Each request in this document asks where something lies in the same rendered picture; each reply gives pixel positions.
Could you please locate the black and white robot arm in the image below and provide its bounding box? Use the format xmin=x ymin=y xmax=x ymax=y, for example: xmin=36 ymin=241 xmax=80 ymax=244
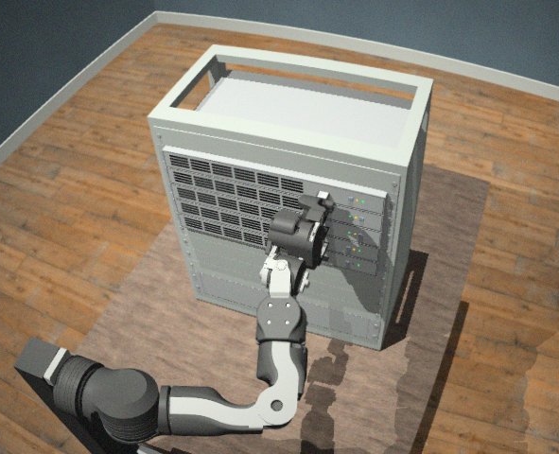
xmin=44 ymin=253 xmax=310 ymax=445

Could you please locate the white server rack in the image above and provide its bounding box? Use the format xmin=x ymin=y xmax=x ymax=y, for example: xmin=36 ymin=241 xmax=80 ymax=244
xmin=148 ymin=44 xmax=433 ymax=350

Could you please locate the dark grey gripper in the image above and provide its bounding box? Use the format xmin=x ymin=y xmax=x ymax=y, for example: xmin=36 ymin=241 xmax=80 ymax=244
xmin=265 ymin=195 xmax=334 ymax=270

